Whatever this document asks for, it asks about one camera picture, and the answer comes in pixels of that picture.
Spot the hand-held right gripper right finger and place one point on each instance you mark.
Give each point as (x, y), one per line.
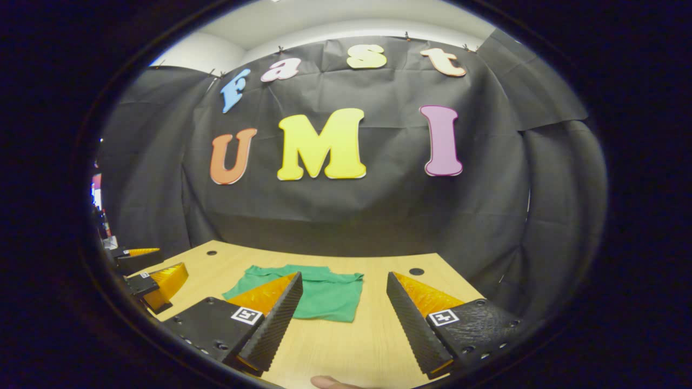
(413, 335)

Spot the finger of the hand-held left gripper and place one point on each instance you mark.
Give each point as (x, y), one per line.
(165, 283)
(135, 260)

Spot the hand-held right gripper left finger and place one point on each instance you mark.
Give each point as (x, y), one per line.
(275, 329)

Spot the green polo T-shirt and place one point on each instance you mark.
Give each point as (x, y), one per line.
(330, 297)

